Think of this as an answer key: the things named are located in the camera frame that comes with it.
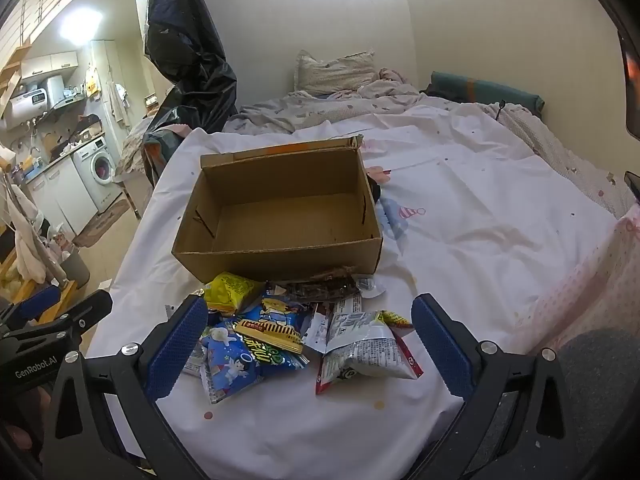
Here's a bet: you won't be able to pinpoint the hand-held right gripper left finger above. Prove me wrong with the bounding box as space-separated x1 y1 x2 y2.
42 294 210 480

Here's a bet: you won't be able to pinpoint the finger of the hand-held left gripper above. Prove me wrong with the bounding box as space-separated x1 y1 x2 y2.
0 290 113 348
0 284 63 328

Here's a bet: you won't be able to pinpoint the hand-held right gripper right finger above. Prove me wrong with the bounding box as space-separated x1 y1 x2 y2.
411 294 601 480

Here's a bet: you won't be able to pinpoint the blue packet with white cartoon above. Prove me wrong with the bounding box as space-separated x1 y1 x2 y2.
199 322 265 405

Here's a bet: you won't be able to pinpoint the yellow snack packet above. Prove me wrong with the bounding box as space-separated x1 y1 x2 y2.
205 272 266 313

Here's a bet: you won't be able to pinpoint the silver white snack packet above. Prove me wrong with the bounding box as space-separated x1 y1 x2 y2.
315 310 423 396

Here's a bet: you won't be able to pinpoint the blue green flag snack packet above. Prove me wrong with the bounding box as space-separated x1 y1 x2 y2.
234 317 311 371

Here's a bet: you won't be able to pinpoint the blue packet with yellow cartoon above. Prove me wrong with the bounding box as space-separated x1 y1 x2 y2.
247 296 313 333

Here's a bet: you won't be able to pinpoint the white printed snack packet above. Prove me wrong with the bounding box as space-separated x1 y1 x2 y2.
302 294 363 356

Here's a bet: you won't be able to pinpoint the brown and white snack packet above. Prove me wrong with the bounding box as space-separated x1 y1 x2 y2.
285 266 361 303

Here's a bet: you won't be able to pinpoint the cardboard box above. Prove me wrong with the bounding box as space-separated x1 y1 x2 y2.
171 134 385 285

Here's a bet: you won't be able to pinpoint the small silver sachet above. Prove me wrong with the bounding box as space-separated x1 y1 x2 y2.
182 345 206 378

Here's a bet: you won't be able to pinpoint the grey trash bin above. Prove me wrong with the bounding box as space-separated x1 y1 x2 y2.
60 250 91 288

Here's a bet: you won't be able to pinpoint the hanging white garment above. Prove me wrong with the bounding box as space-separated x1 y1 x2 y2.
0 180 56 286

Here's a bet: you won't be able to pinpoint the small clear jelly cup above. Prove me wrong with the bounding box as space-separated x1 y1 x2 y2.
356 275 387 298

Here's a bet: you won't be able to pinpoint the white base cabinet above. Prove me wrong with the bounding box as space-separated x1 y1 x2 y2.
25 157 98 236

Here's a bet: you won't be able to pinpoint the white washing machine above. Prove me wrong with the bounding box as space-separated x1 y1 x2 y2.
72 135 123 213

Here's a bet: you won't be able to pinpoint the white printed bedsheet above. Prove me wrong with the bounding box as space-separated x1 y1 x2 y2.
85 95 640 480

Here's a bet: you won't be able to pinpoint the pink dotted blanket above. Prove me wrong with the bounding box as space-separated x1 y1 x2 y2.
515 215 640 356

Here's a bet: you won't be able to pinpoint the person's grey pants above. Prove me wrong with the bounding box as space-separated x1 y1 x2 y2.
555 327 640 480

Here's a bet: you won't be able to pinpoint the small black object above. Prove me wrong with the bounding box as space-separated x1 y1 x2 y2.
367 172 387 206

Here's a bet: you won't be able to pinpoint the teal pink cloth bundle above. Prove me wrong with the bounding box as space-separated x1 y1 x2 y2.
142 125 193 186

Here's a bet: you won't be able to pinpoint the white water heater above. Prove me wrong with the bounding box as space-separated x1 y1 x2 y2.
5 87 51 128

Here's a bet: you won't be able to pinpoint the wooden staircase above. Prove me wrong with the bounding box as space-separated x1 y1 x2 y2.
0 42 32 113

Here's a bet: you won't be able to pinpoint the teal cushion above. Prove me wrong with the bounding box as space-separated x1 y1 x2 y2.
430 71 545 113

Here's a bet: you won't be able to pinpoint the crumpled grey pink quilt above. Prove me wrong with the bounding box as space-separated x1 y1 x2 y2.
222 67 421 135

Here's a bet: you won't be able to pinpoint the black plastic bag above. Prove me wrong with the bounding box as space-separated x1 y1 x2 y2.
144 0 238 133

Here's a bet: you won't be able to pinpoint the floral pillow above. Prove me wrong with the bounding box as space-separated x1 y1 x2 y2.
294 50 377 95

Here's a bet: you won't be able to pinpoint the white wall cabinet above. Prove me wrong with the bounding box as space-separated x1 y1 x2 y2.
20 50 81 81

